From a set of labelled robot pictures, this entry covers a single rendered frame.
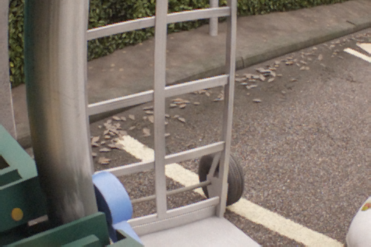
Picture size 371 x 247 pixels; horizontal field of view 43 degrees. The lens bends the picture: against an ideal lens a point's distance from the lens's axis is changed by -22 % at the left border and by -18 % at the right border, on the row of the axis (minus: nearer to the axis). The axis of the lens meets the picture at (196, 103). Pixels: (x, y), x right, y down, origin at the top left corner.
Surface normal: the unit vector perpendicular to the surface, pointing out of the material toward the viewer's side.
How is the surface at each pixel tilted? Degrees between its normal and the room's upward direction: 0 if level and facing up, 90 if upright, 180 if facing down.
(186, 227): 0
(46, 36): 90
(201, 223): 0
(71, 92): 90
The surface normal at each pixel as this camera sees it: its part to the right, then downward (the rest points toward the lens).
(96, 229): 0.70, 0.32
